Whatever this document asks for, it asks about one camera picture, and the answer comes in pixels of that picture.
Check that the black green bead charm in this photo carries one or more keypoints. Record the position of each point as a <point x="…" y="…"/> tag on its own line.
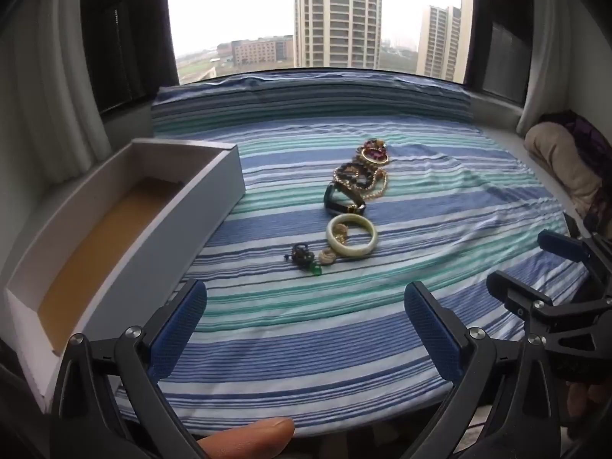
<point x="304" y="259"/>

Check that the left hand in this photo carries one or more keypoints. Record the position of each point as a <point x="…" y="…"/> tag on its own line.
<point x="263" y="439"/>

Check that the white curtain right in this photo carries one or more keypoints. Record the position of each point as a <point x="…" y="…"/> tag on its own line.
<point x="550" y="66"/>

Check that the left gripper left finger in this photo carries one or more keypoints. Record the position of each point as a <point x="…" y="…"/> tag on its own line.
<point x="107" y="402"/>

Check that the white curtain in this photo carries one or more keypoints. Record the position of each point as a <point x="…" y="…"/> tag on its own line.
<point x="550" y="66"/>
<point x="53" y="86"/>

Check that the striped blue green bedsheet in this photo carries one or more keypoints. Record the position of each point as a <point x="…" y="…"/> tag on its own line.
<point x="336" y="350"/>

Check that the right hand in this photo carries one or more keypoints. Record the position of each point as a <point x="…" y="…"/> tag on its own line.
<point x="585" y="403"/>

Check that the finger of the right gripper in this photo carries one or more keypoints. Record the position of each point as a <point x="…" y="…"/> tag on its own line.
<point x="585" y="249"/>
<point x="544" y="321"/>

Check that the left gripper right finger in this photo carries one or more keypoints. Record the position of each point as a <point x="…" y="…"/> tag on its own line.
<point x="502" y="403"/>

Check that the white cardboard box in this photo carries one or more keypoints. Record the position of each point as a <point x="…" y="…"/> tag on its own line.
<point x="115" y="248"/>

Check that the red bead bracelet amber bead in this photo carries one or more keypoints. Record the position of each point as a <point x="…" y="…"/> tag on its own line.
<point x="375" y="143"/>

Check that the purple cloth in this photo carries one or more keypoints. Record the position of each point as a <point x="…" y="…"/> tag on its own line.
<point x="592" y="145"/>

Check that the black wrist watch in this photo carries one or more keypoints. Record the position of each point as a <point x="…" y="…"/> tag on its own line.
<point x="339" y="199"/>

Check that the pale jade bangle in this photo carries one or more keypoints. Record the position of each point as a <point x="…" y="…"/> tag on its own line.
<point x="351" y="236"/>

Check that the gold bangle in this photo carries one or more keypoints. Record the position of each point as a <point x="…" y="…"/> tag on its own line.
<point x="374" y="157"/>

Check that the beige cushion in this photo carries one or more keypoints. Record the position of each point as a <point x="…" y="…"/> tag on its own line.
<point x="553" y="146"/>

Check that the white curtain left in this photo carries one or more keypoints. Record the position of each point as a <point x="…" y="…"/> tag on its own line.
<point x="53" y="86"/>

